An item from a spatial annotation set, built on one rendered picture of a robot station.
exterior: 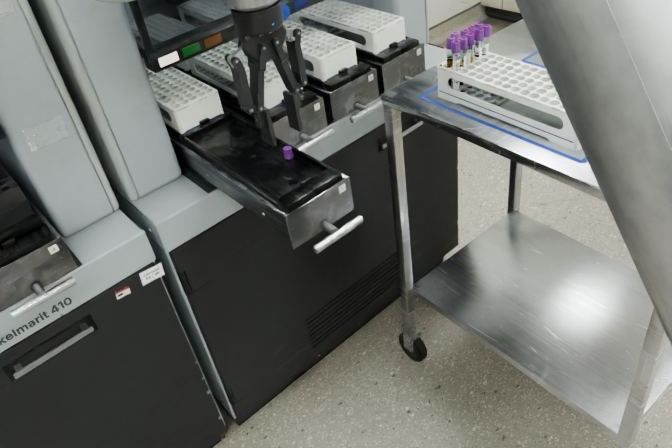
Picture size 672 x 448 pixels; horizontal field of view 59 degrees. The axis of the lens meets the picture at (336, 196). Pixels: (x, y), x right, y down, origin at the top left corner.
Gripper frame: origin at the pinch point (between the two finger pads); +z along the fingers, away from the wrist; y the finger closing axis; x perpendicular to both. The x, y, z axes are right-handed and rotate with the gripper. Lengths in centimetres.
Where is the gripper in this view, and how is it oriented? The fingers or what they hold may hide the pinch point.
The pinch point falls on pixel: (280, 119)
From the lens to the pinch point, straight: 102.4
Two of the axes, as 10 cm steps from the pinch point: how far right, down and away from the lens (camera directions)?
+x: 6.6, 3.9, -6.5
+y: -7.4, 4.8, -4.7
